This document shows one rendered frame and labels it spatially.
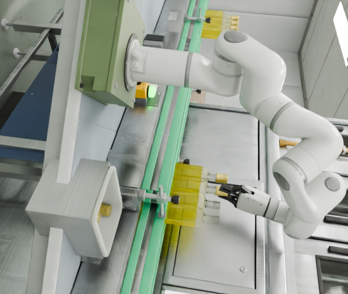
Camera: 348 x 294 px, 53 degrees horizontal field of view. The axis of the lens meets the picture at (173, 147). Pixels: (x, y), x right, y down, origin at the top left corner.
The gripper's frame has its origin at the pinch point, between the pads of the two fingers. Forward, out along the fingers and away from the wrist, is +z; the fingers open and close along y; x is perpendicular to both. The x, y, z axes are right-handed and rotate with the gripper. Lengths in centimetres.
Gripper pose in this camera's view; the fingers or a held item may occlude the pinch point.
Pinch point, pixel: (225, 191)
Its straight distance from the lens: 126.3
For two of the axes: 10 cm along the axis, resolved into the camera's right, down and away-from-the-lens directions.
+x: -4.1, 6.9, -5.9
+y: 0.1, -6.5, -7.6
